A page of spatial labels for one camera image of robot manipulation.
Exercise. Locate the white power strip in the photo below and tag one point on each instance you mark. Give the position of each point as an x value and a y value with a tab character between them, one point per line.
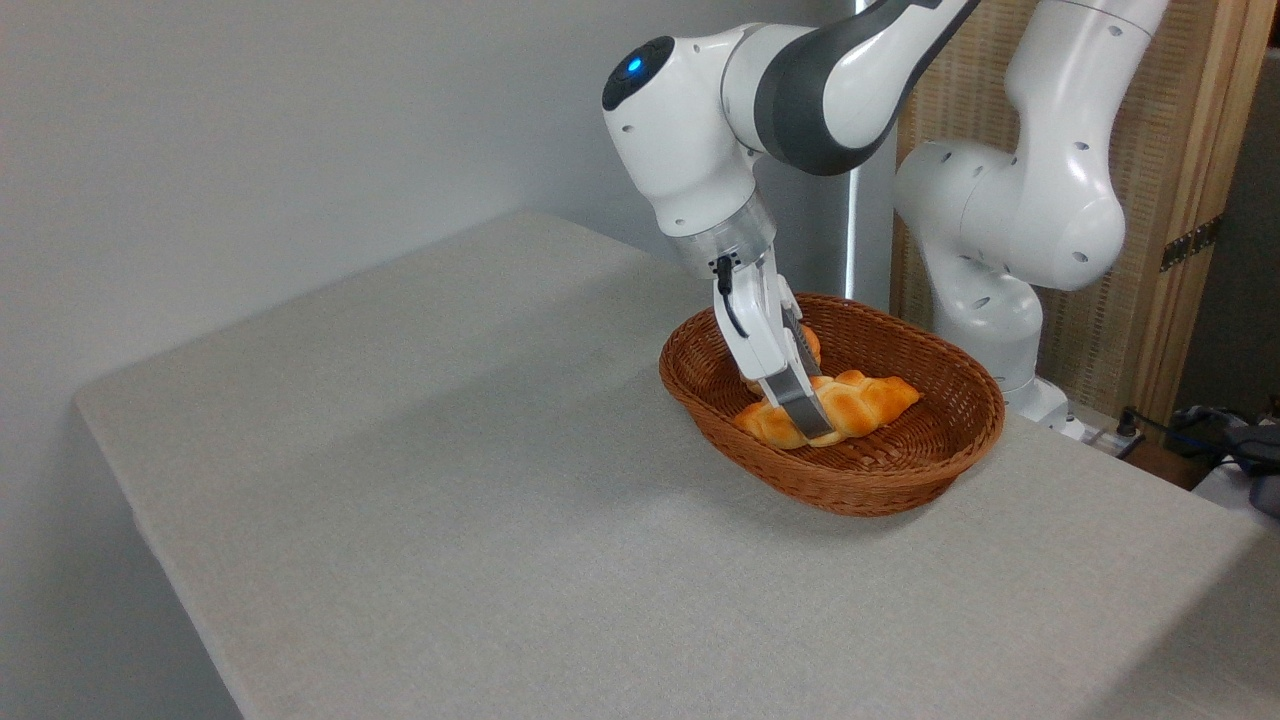
1105	438

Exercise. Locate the wooden woven folding screen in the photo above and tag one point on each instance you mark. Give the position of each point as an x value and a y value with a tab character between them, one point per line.
1190	110

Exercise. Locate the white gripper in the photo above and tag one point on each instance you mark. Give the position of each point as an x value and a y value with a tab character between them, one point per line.
760	330

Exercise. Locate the round orange bread roll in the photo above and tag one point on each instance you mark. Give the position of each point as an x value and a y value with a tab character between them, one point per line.
815	352

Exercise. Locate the brown wicker basket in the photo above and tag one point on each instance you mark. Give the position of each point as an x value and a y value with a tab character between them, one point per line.
900	455

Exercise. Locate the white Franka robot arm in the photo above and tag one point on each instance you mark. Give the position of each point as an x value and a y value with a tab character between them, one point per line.
690	130

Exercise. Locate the dark metal screen hinge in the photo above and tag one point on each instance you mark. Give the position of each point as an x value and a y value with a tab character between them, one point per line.
1188	244

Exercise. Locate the dark grey bundle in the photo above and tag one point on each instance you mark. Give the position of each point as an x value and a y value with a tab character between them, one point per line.
1245	450

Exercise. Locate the braided long bread loaf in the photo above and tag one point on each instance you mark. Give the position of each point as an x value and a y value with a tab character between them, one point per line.
870	402

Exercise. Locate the grey tablecloth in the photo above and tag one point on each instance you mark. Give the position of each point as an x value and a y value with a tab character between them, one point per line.
450	520

